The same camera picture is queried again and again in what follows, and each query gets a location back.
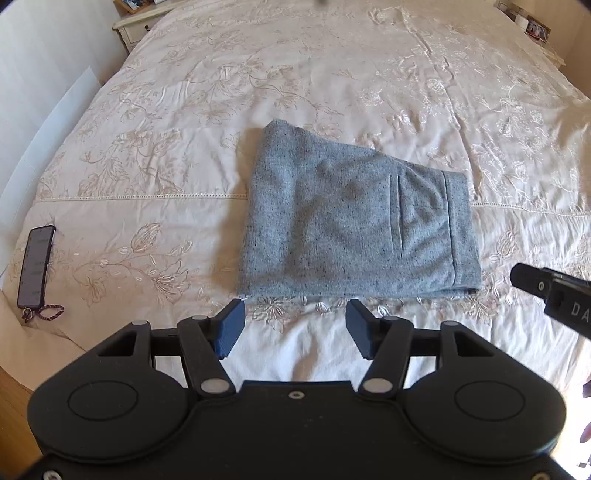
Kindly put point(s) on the cream nightstand with drawer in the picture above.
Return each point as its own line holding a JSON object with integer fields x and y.
{"x": 138, "y": 25}

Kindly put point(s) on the small photo frame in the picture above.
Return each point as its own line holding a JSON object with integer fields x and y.
{"x": 538, "y": 28}

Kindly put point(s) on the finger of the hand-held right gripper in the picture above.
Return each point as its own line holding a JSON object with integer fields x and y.
{"x": 528, "y": 279}

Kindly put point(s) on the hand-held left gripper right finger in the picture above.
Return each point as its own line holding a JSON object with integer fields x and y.
{"x": 360, "y": 327}

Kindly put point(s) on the grey speckled pants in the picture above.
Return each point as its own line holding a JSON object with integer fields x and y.
{"x": 332, "y": 221}

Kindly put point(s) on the white cup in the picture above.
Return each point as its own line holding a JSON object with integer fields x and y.
{"x": 521, "y": 21}

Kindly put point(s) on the black smartphone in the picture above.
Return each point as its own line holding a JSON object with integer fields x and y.
{"x": 36, "y": 265}

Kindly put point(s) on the cream embroidered bedspread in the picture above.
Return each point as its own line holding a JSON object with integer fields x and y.
{"x": 231, "y": 92}

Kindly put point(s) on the cream nightstand with clutter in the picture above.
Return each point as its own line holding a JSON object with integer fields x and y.
{"x": 540, "y": 44}

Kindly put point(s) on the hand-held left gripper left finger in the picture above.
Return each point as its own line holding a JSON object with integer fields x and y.
{"x": 231, "y": 327}

